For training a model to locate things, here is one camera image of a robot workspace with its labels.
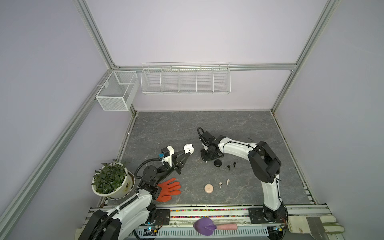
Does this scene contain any red rubber glove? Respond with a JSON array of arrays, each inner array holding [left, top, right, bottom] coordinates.
[[156, 178, 182, 202]]

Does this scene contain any pink round charging case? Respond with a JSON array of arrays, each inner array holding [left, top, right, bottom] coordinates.
[[204, 184, 214, 194]]

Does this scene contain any potted green plant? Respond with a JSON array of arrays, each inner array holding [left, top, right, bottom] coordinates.
[[91, 162, 135, 200]]

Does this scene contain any purple pink brush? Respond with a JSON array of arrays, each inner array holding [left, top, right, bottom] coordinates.
[[193, 218, 238, 236]]

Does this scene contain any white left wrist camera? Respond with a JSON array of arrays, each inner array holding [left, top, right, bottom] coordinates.
[[159, 146, 175, 167]]

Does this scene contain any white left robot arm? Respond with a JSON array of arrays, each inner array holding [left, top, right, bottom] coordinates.
[[78, 144, 194, 240]]

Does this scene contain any white vented rail base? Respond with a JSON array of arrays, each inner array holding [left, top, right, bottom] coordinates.
[[136, 226, 270, 240]]

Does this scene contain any white wire wall shelf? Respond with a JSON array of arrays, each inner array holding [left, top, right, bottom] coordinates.
[[141, 62, 232, 95]]

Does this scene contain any white earbud charging case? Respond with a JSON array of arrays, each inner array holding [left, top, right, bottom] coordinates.
[[184, 144, 195, 155]]

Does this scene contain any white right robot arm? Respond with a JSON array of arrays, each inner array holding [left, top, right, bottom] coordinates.
[[197, 127, 288, 223]]

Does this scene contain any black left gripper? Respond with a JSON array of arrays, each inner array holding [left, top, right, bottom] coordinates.
[[154, 150, 190, 186]]

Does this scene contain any black round charging case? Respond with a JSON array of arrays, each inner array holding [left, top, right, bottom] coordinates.
[[214, 159, 222, 168]]

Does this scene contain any white mesh box basket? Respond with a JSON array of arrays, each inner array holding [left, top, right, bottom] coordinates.
[[96, 71, 140, 112]]

